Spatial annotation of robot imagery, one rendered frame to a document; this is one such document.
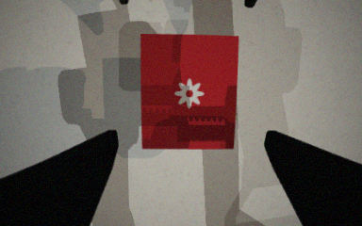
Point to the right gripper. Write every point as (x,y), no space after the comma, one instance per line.
(247,3)

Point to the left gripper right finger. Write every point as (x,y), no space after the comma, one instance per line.
(324,189)

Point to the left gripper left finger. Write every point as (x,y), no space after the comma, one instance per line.
(63,190)

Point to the red box lid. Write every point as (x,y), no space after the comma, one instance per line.
(188,91)

